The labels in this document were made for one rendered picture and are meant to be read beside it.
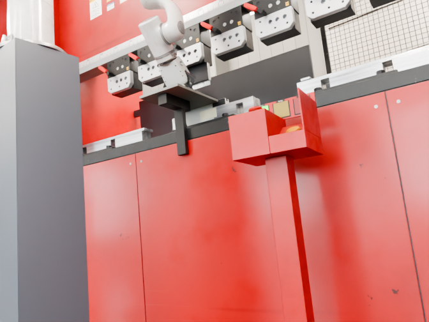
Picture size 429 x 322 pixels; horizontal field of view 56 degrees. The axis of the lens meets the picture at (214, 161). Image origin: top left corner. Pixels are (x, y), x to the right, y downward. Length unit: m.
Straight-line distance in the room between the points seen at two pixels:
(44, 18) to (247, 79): 1.23
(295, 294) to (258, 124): 0.43
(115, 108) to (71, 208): 1.51
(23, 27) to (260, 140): 0.69
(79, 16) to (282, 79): 1.11
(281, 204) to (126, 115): 1.71
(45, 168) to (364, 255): 0.89
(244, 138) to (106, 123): 1.51
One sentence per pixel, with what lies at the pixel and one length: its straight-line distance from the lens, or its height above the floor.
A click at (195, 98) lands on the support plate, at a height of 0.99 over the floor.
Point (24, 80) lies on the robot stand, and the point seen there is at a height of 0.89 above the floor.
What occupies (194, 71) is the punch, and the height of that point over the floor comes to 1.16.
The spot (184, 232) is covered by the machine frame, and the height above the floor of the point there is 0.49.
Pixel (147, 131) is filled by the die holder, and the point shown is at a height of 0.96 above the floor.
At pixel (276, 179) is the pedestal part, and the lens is 1.06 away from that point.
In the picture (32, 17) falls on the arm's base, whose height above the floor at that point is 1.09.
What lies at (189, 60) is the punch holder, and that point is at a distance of 1.73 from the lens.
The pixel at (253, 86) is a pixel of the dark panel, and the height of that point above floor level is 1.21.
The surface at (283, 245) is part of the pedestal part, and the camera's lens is 1.05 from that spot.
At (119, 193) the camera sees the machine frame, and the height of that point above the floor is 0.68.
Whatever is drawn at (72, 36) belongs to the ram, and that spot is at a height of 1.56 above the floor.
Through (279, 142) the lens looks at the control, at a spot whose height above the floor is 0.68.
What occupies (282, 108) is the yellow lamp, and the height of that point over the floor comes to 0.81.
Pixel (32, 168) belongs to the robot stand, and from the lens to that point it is 1.06.
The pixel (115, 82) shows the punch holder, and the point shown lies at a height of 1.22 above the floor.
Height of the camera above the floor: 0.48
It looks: 10 degrees up
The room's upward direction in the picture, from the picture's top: 6 degrees counter-clockwise
